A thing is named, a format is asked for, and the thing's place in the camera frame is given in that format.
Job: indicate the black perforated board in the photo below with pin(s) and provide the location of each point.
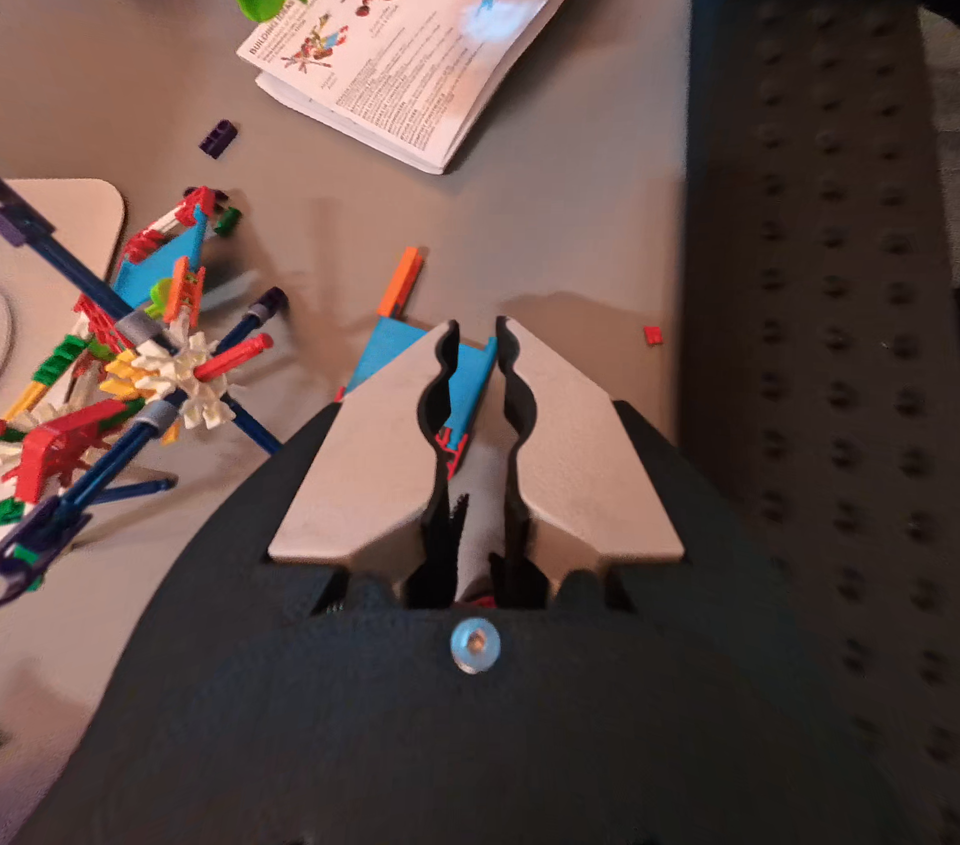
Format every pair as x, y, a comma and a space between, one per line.
825, 335

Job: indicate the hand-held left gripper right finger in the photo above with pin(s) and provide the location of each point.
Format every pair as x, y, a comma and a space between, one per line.
600, 485

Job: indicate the small red toy piece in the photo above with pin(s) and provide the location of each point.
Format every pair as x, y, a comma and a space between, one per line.
653, 335

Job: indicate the orange toy piece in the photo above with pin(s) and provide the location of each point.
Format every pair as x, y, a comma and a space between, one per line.
401, 282

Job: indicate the purple toy connector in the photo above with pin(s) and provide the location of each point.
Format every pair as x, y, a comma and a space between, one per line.
218, 138

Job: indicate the blue toy panel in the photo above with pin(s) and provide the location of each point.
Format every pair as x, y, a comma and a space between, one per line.
469, 387

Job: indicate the white document stand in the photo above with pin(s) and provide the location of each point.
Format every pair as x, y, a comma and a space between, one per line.
67, 230

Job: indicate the instruction booklet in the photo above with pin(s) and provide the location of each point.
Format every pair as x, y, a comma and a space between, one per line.
420, 35

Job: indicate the red toy connector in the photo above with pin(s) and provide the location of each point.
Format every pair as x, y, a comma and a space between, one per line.
452, 451

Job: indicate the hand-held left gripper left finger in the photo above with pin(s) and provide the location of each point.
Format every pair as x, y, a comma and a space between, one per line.
352, 485

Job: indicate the green short toy rod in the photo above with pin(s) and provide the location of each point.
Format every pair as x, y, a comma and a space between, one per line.
227, 222

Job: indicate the colourful toy windmill model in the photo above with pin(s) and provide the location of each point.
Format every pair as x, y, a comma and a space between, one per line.
165, 365

